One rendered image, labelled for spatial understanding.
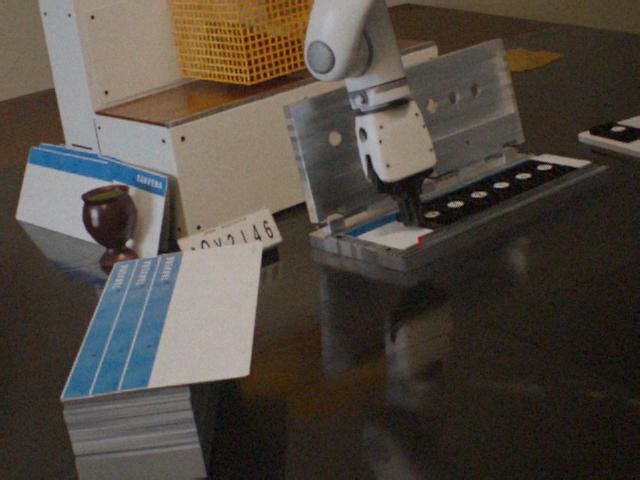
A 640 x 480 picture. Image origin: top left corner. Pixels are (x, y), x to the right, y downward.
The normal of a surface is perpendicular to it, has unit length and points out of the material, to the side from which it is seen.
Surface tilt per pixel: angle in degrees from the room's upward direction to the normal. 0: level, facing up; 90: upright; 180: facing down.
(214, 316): 0
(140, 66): 90
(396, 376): 0
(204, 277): 0
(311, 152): 81
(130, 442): 90
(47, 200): 63
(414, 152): 76
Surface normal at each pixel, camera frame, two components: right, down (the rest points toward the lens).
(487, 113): 0.59, 0.02
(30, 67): 0.48, 0.22
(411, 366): -0.15, -0.94
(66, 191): -0.73, -0.15
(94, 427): 0.00, 0.33
